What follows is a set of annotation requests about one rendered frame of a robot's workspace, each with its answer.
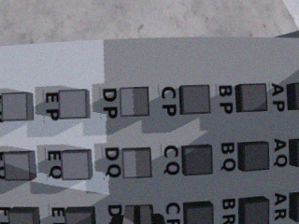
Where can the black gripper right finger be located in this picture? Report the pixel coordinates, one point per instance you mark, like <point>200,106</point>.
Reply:
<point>145,217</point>

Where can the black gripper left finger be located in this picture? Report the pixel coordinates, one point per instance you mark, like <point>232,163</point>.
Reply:
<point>129,217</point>

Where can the large grey box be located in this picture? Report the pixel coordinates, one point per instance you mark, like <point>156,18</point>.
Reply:
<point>76,147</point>

